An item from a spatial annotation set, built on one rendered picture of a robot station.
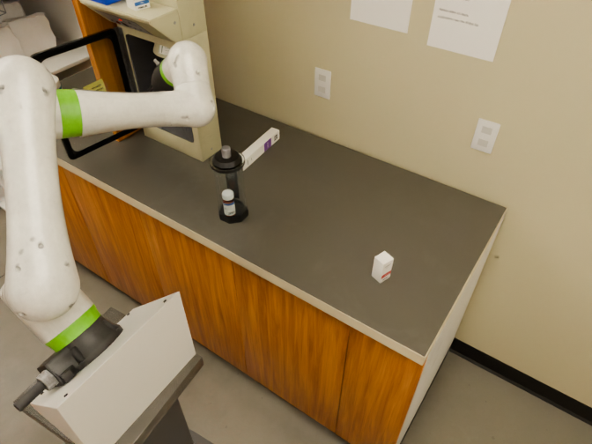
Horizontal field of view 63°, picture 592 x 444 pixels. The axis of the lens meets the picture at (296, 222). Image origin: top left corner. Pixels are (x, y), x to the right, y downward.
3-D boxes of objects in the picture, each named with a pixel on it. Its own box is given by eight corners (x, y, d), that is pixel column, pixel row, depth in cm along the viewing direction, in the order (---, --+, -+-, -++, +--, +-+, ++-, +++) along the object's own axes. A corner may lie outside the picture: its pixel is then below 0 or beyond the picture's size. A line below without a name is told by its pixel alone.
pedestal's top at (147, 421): (115, 478, 106) (111, 472, 103) (18, 409, 117) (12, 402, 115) (203, 364, 126) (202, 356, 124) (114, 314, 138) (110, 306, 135)
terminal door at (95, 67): (140, 128, 192) (114, 27, 164) (70, 161, 175) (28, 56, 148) (139, 127, 192) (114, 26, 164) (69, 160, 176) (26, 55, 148)
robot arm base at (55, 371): (34, 418, 93) (12, 395, 92) (18, 418, 103) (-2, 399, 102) (132, 323, 110) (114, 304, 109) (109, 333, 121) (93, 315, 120)
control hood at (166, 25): (114, 18, 164) (107, -12, 157) (183, 41, 151) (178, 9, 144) (86, 30, 157) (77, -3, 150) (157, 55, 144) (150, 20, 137)
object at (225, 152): (225, 152, 153) (224, 135, 149) (248, 163, 149) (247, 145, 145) (206, 167, 148) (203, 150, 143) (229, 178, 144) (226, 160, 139)
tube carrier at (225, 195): (230, 196, 167) (223, 145, 152) (255, 207, 163) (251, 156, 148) (210, 214, 160) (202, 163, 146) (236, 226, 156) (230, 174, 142)
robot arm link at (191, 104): (75, 82, 113) (70, 96, 122) (85, 129, 113) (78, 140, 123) (217, 79, 132) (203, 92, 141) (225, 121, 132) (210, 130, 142)
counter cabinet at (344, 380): (148, 195, 314) (112, 64, 251) (447, 353, 230) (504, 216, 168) (60, 258, 274) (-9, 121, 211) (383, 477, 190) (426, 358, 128)
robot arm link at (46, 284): (7, 328, 83) (-21, 39, 89) (8, 327, 97) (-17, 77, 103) (87, 314, 90) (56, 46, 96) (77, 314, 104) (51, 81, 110)
